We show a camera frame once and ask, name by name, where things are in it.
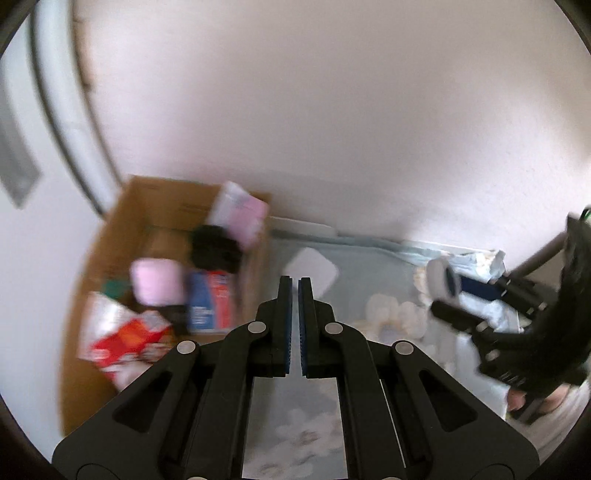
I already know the person's right hand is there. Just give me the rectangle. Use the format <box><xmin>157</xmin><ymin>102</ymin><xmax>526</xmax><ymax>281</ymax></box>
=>
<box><xmin>505</xmin><ymin>385</ymin><xmax>578</xmax><ymax>421</ymax></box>

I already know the white square case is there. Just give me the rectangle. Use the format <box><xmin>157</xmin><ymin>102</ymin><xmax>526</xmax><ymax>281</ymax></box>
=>
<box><xmin>283</xmin><ymin>247</ymin><xmax>339</xmax><ymax>298</ymax></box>

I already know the pink fluffy pouch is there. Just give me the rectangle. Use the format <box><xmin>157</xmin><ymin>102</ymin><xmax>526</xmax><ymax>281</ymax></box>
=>
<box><xmin>129</xmin><ymin>258</ymin><xmax>183</xmax><ymax>306</ymax></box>

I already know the blue and red box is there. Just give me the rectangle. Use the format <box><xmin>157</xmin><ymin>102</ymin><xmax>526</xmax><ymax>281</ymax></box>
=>
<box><xmin>186</xmin><ymin>269</ymin><xmax>241</xmax><ymax>335</ymax></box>

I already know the brown cardboard box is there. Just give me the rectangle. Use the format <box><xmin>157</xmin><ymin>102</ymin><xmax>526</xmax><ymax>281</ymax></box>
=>
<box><xmin>60</xmin><ymin>174</ymin><xmax>273</xmax><ymax>437</ymax></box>

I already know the grey recessed door handle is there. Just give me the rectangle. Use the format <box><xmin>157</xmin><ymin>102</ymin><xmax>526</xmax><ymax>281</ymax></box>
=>
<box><xmin>0</xmin><ymin>92</ymin><xmax>42</xmax><ymax>208</ymax></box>

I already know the pink and white packet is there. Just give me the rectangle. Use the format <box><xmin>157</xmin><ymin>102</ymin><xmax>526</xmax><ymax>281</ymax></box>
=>
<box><xmin>208</xmin><ymin>181</ymin><xmax>271</xmax><ymax>247</ymax></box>

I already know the white door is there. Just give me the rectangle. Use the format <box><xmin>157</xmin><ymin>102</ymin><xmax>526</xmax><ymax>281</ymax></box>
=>
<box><xmin>0</xmin><ymin>28</ymin><xmax>109</xmax><ymax>416</ymax></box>

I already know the small green item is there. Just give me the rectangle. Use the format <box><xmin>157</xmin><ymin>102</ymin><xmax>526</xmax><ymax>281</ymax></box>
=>
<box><xmin>102</xmin><ymin>277</ymin><xmax>130</xmax><ymax>301</ymax></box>

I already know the white door frame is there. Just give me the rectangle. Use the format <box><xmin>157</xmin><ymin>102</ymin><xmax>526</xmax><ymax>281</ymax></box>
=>
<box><xmin>30</xmin><ymin>0</ymin><xmax>125</xmax><ymax>217</ymax></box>

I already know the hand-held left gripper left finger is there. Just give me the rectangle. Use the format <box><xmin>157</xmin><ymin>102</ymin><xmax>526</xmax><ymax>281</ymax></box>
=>
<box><xmin>52</xmin><ymin>275</ymin><xmax>293</xmax><ymax>480</ymax></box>

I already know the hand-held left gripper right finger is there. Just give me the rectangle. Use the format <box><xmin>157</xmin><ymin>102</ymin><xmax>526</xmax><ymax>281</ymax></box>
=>
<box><xmin>298</xmin><ymin>277</ymin><xmax>540</xmax><ymax>480</ymax></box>

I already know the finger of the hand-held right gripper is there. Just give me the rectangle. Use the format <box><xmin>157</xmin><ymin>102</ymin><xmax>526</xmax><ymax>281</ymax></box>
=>
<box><xmin>459</xmin><ymin>274</ymin><xmax>550</xmax><ymax>317</ymax></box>
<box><xmin>430</xmin><ymin>300</ymin><xmax>532</xmax><ymax>365</ymax></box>

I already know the person's right forearm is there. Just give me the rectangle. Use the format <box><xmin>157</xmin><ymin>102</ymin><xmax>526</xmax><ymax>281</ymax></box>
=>
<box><xmin>531</xmin><ymin>378</ymin><xmax>591</xmax><ymax>462</ymax></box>

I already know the beige chair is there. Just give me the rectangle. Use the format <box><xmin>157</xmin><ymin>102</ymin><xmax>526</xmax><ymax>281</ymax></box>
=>
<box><xmin>505</xmin><ymin>228</ymin><xmax>571</xmax><ymax>296</ymax></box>

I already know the black scrunchie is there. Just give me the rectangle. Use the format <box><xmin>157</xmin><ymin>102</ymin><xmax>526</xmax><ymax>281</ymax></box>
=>
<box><xmin>189</xmin><ymin>224</ymin><xmax>243</xmax><ymax>273</ymax></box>

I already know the beige door hinge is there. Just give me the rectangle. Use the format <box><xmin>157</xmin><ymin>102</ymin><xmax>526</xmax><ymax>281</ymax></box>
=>
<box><xmin>71</xmin><ymin>18</ymin><xmax>98</xmax><ymax>90</ymax></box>

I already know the red snack box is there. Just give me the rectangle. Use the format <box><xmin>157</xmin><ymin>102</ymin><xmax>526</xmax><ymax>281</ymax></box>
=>
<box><xmin>76</xmin><ymin>291</ymin><xmax>178</xmax><ymax>384</ymax></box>

